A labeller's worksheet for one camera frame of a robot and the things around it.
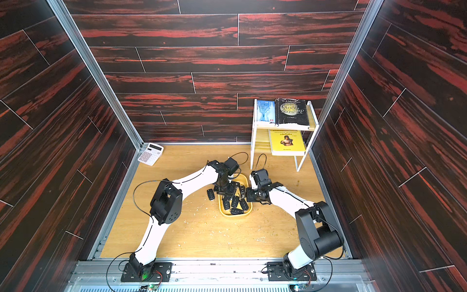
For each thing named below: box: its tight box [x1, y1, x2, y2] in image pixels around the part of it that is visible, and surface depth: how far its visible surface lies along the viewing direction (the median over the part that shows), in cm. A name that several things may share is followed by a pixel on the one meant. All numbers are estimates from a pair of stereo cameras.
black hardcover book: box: [274, 97, 310, 126], surface depth 88 cm
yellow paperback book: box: [270, 129, 306, 156], surface depth 97 cm
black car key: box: [206, 188, 216, 201], surface depth 98 cm
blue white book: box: [256, 99, 276, 123], surface depth 90 cm
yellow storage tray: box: [218, 173, 253, 216], surface depth 95 cm
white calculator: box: [137, 142, 165, 167], surface depth 116 cm
